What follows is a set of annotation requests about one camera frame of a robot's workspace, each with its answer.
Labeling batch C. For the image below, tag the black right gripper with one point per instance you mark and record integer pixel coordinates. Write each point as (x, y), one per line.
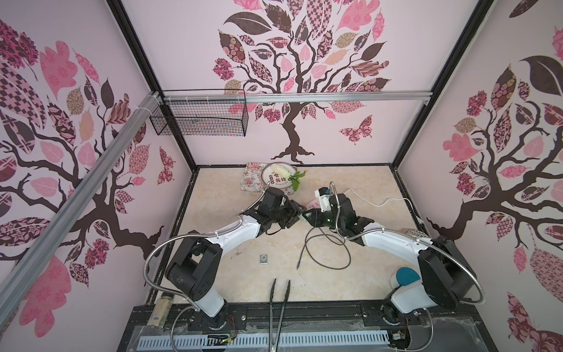
(321, 218)

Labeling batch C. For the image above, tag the pink power strip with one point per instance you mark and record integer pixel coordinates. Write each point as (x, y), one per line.
(315, 204)

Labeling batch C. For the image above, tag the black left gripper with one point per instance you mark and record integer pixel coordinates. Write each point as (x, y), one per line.
(295, 211)

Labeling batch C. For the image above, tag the floral ceramic plate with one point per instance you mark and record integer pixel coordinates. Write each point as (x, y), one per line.
(266, 175)

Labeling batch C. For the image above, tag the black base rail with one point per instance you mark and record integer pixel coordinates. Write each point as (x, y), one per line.
(367, 312)

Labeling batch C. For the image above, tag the patterned round bowl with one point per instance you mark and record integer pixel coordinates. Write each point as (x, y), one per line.
(416, 234)

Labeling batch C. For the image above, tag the black wire basket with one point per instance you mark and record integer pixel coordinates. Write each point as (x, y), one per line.
(201, 112)

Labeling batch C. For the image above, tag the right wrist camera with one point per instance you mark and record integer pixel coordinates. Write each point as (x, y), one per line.
(323, 196)

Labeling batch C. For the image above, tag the aluminium side rail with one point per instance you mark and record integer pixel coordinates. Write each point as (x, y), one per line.
(23, 276)

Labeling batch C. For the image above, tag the floral rectangular tray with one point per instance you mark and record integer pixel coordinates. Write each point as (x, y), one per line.
(251, 181)

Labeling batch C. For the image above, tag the white slotted cable duct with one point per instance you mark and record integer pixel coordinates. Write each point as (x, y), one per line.
(259, 341)

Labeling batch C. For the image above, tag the toy bok choy vegetable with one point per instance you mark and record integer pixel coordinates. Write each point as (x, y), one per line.
(280, 174)

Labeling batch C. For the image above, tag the teal round lid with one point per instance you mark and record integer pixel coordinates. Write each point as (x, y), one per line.
(405, 276)

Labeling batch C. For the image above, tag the aluminium crossbar rail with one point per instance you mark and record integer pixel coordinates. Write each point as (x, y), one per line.
(305, 97)

